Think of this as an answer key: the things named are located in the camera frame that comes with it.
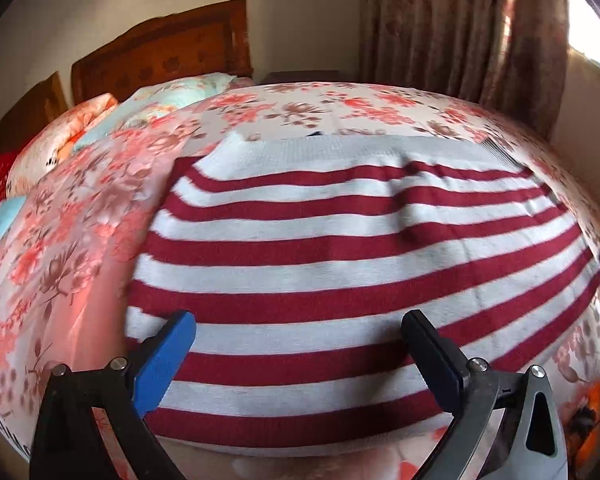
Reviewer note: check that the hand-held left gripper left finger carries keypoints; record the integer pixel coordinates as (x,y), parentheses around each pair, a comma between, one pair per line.
(162,360)

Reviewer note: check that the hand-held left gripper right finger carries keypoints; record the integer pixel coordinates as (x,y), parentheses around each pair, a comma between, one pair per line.
(442,365)

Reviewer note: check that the red white striped sweater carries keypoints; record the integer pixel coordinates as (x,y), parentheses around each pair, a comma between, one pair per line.
(355,270)

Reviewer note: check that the pink floral bed quilt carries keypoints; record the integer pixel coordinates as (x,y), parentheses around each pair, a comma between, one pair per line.
(70,240)

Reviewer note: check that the light blue checked pillow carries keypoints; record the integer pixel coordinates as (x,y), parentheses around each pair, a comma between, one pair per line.
(7,215)

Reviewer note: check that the bright window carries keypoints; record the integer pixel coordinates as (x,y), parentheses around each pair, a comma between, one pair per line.
(592,30)

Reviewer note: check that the folded pink floral quilt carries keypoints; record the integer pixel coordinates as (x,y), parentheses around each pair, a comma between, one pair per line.
(55,140)

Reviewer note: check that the folded light blue floral quilt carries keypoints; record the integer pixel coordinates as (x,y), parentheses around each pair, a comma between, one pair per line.
(180,95)

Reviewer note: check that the floral curtain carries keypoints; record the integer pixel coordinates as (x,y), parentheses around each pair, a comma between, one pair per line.
(455,35)

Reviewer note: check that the plain wooden board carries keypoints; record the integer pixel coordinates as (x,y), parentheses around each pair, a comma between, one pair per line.
(30,115)

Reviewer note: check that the carved wooden headboard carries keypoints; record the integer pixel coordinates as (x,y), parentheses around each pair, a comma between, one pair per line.
(170,50)

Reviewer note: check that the dark wooden nightstand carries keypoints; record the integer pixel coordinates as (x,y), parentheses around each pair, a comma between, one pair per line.
(300,76)

